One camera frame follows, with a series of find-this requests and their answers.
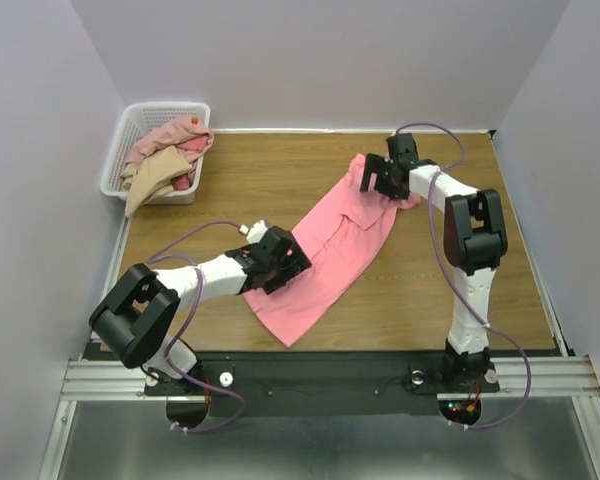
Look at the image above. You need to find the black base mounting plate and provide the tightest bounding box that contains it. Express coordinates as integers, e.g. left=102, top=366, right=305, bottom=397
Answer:
left=145, top=351, right=500, bottom=417

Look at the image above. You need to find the beige t shirt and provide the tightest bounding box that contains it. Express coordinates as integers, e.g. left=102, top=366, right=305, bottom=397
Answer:
left=120, top=146, right=193, bottom=218

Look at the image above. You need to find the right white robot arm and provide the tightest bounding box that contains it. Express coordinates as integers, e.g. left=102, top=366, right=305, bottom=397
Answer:
left=360, top=133, right=508, bottom=390

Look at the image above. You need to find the dusty pink t shirt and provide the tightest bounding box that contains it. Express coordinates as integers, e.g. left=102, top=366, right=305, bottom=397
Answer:
left=126, top=116, right=210, bottom=165

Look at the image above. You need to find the bright pink t shirt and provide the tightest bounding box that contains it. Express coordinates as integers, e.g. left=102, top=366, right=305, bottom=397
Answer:
left=243, top=154, right=421, bottom=347

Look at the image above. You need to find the aluminium frame rail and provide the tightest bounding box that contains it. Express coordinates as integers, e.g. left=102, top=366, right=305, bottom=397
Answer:
left=59, top=357, right=156, bottom=402

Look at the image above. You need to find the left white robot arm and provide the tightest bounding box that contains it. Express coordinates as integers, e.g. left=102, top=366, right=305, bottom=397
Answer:
left=89, top=221, right=312, bottom=398

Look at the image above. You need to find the white plastic laundry basket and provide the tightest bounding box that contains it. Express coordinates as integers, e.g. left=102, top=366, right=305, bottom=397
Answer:
left=100, top=100, right=211, bottom=202

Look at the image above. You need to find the red t shirt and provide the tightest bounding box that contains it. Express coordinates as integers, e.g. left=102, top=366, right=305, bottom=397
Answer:
left=172, top=129, right=214, bottom=191

